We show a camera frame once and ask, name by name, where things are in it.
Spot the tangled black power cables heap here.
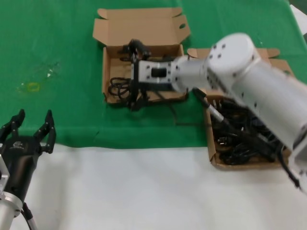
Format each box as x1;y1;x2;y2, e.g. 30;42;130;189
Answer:
210;97;288;166

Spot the torn-rim open cardboard box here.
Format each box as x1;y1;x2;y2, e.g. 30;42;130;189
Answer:
92;7;192;106

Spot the black power cable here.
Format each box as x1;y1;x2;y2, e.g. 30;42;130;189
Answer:
108;54;207;127

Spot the plain black right arm cable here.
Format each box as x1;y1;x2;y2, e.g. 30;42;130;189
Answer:
278;148;302;191

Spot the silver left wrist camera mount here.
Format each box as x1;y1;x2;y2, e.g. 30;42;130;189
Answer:
0;154;10;192

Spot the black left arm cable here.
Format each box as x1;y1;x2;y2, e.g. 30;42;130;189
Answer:
21;202;38;230

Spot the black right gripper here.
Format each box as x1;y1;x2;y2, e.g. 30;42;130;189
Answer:
121;39;173;113

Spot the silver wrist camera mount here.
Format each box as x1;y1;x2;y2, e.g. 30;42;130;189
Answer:
0;154;10;192
131;59;174;91

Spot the white paper sheet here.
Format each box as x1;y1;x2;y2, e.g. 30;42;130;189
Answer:
289;4;307;33

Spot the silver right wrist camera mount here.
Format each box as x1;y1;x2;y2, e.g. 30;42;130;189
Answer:
131;59;174;91

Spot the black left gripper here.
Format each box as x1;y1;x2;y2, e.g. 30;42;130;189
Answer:
0;109;57;199

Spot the black cable with silver connector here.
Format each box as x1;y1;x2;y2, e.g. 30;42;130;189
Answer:
193;87;232;125

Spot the green tablecloth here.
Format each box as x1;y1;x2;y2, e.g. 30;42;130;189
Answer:
0;0;307;150

